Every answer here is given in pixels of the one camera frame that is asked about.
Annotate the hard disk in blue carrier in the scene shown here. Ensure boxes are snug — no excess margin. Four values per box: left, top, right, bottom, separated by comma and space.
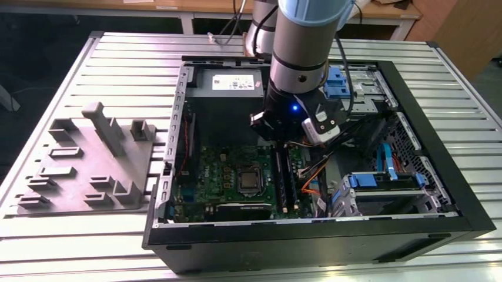
344, 172, 427, 194

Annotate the orange wire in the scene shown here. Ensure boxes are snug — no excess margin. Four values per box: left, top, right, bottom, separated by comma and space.
300, 173, 328, 194

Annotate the black open PC case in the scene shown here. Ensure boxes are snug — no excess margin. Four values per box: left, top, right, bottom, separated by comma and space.
140, 55, 496, 276

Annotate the grey power supply unit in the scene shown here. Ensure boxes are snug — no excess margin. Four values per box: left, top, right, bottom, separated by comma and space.
182, 68, 270, 146

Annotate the wooden desk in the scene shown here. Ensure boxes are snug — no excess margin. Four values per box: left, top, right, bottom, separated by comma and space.
0, 0, 424, 42

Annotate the metal drive cage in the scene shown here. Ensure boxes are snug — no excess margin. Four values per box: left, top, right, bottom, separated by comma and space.
324, 66, 396, 133

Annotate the blue flat wire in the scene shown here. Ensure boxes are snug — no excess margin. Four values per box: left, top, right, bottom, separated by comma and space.
375, 142, 399, 180

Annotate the grey parts rack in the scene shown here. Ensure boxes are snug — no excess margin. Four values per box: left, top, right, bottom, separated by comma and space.
14, 101, 157, 217

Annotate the black cable bundle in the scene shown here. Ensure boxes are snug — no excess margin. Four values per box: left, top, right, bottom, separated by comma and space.
297, 117, 377, 177

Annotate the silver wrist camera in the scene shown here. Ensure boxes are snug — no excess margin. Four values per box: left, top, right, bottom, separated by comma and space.
300, 117, 341, 145

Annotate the black graphics card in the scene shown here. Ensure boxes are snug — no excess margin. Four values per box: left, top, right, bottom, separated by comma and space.
213, 201, 272, 221

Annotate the black cable with plug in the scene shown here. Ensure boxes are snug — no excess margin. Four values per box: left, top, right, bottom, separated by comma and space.
205, 0, 248, 46

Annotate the RAM stick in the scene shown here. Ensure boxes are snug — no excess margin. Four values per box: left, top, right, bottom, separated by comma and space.
285, 145, 299, 210
273, 142, 288, 212

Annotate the metal disk bay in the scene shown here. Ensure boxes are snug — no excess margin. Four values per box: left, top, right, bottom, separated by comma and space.
331, 173, 459, 218

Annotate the blue drive bay latch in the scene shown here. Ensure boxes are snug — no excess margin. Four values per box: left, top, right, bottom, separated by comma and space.
323, 67, 352, 99

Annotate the green motherboard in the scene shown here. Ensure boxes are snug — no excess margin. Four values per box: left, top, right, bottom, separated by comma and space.
172, 143, 315, 221

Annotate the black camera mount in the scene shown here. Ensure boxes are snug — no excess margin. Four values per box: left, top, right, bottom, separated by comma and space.
293, 93, 349, 124

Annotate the black camera cable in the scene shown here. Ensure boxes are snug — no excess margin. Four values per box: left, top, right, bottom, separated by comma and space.
333, 32, 356, 117

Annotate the silver CPU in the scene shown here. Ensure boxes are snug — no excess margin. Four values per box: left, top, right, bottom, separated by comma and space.
237, 171, 262, 190

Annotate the brown wooden panel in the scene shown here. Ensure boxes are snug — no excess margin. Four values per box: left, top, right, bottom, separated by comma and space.
405, 0, 502, 82

